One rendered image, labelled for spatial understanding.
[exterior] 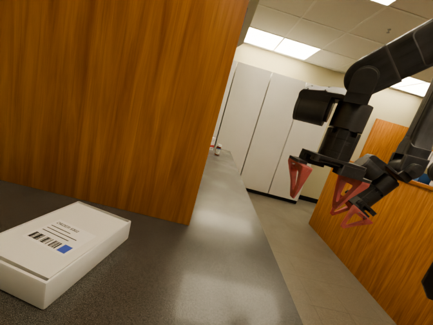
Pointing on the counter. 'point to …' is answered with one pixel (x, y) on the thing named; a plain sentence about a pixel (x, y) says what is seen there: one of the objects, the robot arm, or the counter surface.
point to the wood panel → (115, 97)
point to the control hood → (248, 20)
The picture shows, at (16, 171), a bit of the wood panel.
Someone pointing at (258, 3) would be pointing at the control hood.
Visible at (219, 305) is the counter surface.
